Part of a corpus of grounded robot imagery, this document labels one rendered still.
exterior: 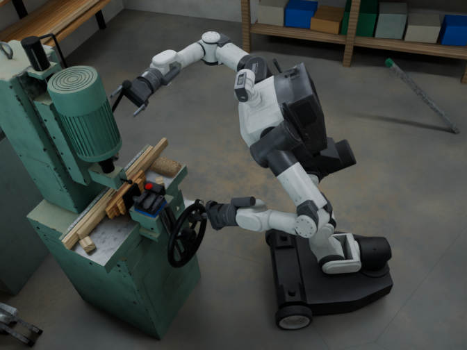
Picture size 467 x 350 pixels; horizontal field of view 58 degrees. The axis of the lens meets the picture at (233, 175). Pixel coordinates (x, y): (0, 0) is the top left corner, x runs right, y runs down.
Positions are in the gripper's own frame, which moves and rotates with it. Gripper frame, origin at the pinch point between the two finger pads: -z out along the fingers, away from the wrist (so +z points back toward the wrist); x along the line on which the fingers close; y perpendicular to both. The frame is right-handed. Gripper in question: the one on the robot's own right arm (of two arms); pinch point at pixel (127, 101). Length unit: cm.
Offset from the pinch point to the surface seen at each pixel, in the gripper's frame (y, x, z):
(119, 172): 22.9, 14.3, -13.3
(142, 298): 63, 58, -36
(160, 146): 36.2, 19.1, 17.8
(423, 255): 33, 181, 78
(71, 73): -7.6, -18.2, -11.5
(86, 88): -14.0, -9.2, -16.3
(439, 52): 30, 143, 277
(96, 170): 28.3, 6.4, -16.6
